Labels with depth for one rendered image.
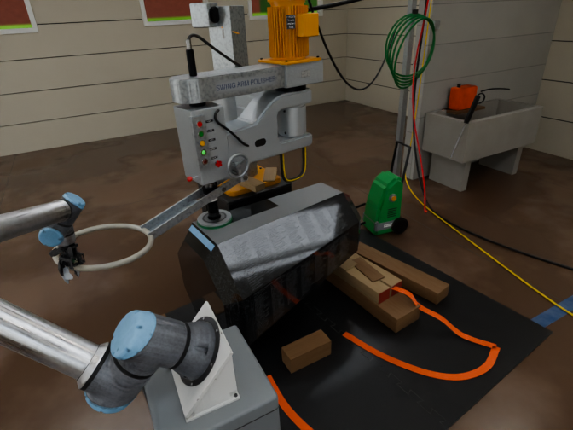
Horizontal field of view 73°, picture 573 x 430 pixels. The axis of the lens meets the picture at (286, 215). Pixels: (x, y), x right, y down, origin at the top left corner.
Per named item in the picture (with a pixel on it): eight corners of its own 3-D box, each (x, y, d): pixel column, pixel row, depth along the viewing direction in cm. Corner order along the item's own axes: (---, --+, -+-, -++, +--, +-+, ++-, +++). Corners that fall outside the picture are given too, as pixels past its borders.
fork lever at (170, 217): (234, 170, 252) (232, 164, 249) (251, 178, 239) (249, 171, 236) (141, 229, 225) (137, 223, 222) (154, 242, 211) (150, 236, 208)
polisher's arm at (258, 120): (294, 153, 281) (292, 83, 258) (316, 160, 265) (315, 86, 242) (205, 181, 241) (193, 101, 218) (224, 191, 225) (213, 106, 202)
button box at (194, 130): (210, 165, 216) (202, 113, 203) (211, 166, 214) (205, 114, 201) (197, 169, 212) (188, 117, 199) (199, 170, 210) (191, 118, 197)
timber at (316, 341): (291, 374, 239) (290, 360, 233) (281, 360, 248) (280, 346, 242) (331, 354, 251) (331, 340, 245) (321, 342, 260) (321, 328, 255)
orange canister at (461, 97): (441, 111, 474) (445, 83, 458) (469, 106, 494) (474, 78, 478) (456, 114, 456) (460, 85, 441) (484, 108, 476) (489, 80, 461)
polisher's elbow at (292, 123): (272, 133, 261) (270, 104, 252) (292, 127, 272) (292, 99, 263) (291, 139, 248) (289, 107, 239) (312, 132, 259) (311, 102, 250)
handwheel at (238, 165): (242, 171, 236) (240, 147, 229) (251, 175, 229) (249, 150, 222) (221, 177, 227) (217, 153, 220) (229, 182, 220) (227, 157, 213)
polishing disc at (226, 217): (230, 225, 234) (230, 223, 234) (195, 228, 233) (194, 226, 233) (232, 210, 253) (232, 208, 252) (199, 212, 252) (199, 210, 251)
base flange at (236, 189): (205, 179, 335) (204, 174, 333) (253, 165, 359) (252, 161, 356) (230, 198, 299) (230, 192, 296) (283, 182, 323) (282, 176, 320)
